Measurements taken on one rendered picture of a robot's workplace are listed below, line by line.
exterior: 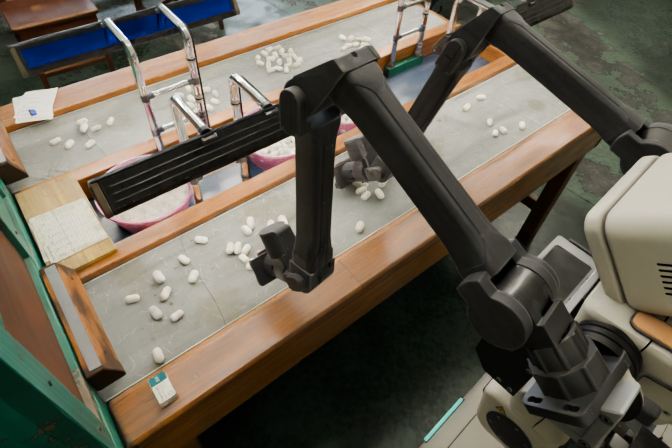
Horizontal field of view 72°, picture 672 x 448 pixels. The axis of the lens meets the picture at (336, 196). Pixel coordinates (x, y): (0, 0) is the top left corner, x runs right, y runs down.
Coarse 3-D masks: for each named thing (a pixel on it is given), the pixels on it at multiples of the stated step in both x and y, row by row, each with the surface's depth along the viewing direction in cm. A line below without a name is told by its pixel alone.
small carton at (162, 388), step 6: (162, 372) 94; (150, 378) 93; (156, 378) 93; (162, 378) 93; (150, 384) 92; (156, 384) 92; (162, 384) 93; (168, 384) 93; (156, 390) 92; (162, 390) 92; (168, 390) 92; (174, 390) 92; (156, 396) 91; (162, 396) 91; (168, 396) 91; (174, 396) 92; (162, 402) 90; (168, 402) 92
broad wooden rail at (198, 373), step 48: (528, 144) 152; (576, 144) 159; (480, 192) 136; (528, 192) 158; (384, 240) 122; (432, 240) 124; (288, 288) 113; (336, 288) 112; (384, 288) 124; (240, 336) 102; (288, 336) 103; (144, 384) 95; (192, 384) 95; (240, 384) 102; (144, 432) 88; (192, 432) 101
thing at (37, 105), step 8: (56, 88) 157; (24, 96) 154; (32, 96) 154; (40, 96) 154; (48, 96) 154; (16, 104) 151; (24, 104) 151; (32, 104) 151; (40, 104) 151; (48, 104) 152; (16, 112) 148; (24, 112) 148; (32, 112) 148; (40, 112) 149; (48, 112) 149; (16, 120) 146; (24, 120) 146; (32, 120) 146
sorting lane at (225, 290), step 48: (528, 96) 174; (432, 144) 153; (480, 144) 154; (288, 192) 135; (336, 192) 136; (384, 192) 137; (192, 240) 122; (240, 240) 123; (336, 240) 124; (96, 288) 111; (144, 288) 112; (192, 288) 112; (240, 288) 113; (144, 336) 104; (192, 336) 104
